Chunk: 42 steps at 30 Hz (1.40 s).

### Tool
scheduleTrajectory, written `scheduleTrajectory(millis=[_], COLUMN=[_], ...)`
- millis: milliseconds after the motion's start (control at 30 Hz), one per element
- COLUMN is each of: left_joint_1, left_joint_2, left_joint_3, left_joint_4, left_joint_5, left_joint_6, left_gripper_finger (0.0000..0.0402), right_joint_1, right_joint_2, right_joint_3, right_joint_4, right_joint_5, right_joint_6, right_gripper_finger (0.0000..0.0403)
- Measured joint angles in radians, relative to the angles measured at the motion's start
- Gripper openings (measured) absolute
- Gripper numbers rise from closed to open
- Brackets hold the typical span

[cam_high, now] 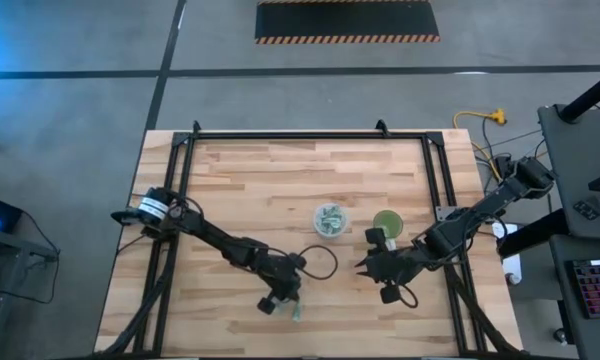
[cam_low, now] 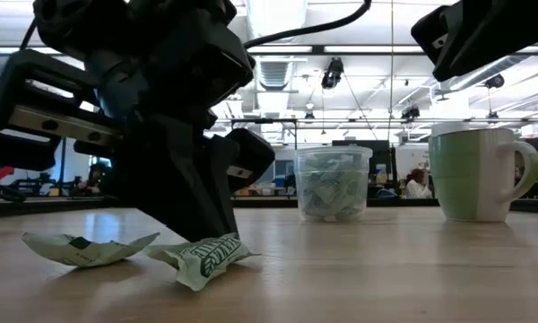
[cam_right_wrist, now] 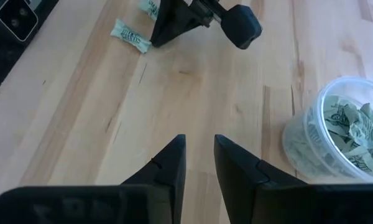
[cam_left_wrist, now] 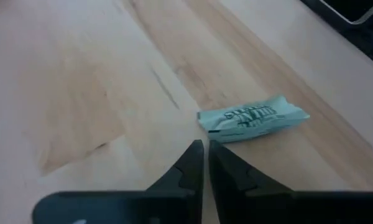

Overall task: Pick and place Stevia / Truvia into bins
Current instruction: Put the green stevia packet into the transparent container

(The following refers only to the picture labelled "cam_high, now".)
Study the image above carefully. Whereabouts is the black right gripper cable loop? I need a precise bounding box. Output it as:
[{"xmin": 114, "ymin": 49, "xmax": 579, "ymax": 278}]
[{"xmin": 397, "ymin": 284, "xmax": 421, "ymax": 309}]

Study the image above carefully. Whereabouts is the black wire stand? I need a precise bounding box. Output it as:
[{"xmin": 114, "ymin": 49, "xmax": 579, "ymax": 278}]
[{"xmin": 0, "ymin": 219, "xmax": 62, "ymax": 360}]

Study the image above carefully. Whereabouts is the dark grey desk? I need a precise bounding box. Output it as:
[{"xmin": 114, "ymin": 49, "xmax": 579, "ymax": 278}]
[
  {"xmin": 537, "ymin": 102, "xmax": 600, "ymax": 241},
  {"xmin": 549, "ymin": 233, "xmax": 600, "ymax": 360}
]

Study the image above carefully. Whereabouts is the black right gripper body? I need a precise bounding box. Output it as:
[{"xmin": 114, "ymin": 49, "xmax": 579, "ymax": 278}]
[{"xmin": 365, "ymin": 227, "xmax": 421, "ymax": 305}]

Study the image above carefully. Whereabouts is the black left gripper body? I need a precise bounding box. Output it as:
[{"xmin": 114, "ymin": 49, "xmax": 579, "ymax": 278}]
[{"xmin": 257, "ymin": 252, "xmax": 309, "ymax": 315}]

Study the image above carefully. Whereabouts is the black aluminium table frame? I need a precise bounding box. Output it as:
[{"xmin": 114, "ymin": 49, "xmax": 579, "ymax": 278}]
[{"xmin": 92, "ymin": 119, "xmax": 524, "ymax": 360}]

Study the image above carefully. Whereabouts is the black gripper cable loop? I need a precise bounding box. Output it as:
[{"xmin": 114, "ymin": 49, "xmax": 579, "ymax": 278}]
[
  {"xmin": 297, "ymin": 243, "xmax": 340, "ymax": 281},
  {"xmin": 397, "ymin": 284, "xmax": 421, "ymax": 309}
]

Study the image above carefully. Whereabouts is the white power strip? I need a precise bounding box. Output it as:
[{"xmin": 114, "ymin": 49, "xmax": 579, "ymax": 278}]
[{"xmin": 490, "ymin": 221, "xmax": 524, "ymax": 286}]

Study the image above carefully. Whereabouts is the grey metal bracket plate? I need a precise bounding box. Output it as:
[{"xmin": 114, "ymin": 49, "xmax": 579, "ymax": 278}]
[{"xmin": 435, "ymin": 204, "xmax": 461, "ymax": 222}]

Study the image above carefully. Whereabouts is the clear round plastic container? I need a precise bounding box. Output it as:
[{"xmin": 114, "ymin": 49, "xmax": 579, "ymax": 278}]
[{"xmin": 313, "ymin": 202, "xmax": 350, "ymax": 240}]

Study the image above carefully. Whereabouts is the black backlit keyboard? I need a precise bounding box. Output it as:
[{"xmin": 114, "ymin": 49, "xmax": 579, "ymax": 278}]
[{"xmin": 564, "ymin": 257, "xmax": 600, "ymax": 321}]

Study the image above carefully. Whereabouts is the small black remote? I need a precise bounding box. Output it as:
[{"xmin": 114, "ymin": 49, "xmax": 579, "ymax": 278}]
[{"xmin": 572, "ymin": 199, "xmax": 600, "ymax": 222}]

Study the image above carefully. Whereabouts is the green mug with white handle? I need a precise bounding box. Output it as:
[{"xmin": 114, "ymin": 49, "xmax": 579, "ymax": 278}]
[{"xmin": 372, "ymin": 209, "xmax": 405, "ymax": 251}]

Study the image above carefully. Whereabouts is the black round pole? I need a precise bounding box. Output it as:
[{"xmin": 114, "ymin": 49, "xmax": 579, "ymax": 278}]
[{"xmin": 558, "ymin": 64, "xmax": 600, "ymax": 125}]

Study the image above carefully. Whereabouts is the black left gripper cable loop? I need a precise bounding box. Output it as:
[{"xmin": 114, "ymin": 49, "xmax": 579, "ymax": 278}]
[{"xmin": 297, "ymin": 243, "xmax": 340, "ymax": 281}]

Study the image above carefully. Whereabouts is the black desk leg bar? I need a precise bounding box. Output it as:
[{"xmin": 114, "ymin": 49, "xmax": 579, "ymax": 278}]
[{"xmin": 496, "ymin": 207, "xmax": 571, "ymax": 260}]

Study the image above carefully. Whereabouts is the black hazard striped floor mat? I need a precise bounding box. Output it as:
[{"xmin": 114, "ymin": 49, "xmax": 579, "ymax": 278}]
[{"xmin": 253, "ymin": 0, "xmax": 441, "ymax": 45}]

